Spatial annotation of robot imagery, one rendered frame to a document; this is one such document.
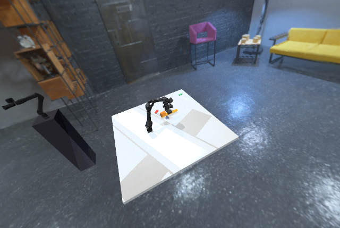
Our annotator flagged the orange bar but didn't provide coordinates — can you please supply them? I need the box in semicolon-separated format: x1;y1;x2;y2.
160;109;178;118

